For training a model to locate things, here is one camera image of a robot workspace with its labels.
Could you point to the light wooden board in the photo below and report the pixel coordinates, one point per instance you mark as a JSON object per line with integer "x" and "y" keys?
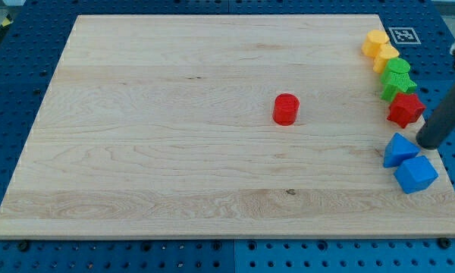
{"x": 160, "y": 127}

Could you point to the white fiducial marker tag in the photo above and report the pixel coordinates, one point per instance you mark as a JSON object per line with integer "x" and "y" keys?
{"x": 404, "y": 36}

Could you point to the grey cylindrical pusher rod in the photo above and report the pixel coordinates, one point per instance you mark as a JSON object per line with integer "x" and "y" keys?
{"x": 440, "y": 123}

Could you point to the yellow hexagon block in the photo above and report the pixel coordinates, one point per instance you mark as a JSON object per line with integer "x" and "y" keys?
{"x": 373, "y": 41}

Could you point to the red star block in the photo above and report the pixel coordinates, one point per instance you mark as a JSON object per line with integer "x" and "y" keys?
{"x": 405, "y": 109}

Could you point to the blue cube block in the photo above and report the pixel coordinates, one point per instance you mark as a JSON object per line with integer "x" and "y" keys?
{"x": 415, "y": 174}

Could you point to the blue triangular prism block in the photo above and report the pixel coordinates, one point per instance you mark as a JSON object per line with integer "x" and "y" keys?
{"x": 398, "y": 150}

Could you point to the green cylinder block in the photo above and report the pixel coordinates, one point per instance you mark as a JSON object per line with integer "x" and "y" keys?
{"x": 395, "y": 66}

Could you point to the yellow heart block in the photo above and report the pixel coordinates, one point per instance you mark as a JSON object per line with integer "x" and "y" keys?
{"x": 385, "y": 53}

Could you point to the red cylinder block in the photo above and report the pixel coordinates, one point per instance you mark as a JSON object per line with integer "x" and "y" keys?
{"x": 285, "y": 109}

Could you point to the green star block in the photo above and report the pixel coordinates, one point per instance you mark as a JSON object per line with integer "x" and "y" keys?
{"x": 394, "y": 83}

